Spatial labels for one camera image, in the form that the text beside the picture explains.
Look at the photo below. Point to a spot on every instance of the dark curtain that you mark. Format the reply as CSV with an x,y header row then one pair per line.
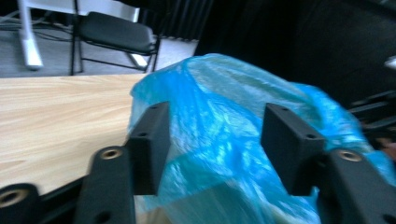
x,y
177,18
295,40

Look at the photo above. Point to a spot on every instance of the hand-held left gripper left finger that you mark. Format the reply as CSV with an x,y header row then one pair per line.
x,y
106,186

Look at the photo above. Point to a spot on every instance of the blue plastic trash bag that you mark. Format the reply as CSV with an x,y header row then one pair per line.
x,y
218,124

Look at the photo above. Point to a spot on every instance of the black folding chair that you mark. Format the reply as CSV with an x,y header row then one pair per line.
x,y
115,31

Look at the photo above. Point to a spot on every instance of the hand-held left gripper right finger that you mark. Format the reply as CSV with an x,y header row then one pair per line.
x,y
292,155

